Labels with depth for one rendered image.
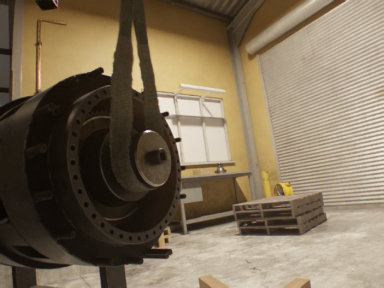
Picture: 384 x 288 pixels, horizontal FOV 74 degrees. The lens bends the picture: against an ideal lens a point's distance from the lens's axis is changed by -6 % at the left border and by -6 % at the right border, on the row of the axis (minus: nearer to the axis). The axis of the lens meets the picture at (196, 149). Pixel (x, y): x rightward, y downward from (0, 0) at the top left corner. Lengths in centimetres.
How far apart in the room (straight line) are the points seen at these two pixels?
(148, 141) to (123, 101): 11
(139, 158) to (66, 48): 563
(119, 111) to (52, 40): 559
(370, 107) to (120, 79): 550
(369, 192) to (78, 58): 635
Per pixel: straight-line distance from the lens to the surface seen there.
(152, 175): 65
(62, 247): 63
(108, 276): 206
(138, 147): 63
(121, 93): 68
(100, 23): 673
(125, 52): 73
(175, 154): 85
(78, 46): 626
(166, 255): 76
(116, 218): 76
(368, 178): 592
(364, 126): 594
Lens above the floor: 75
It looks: 9 degrees up
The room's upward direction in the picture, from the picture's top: 7 degrees counter-clockwise
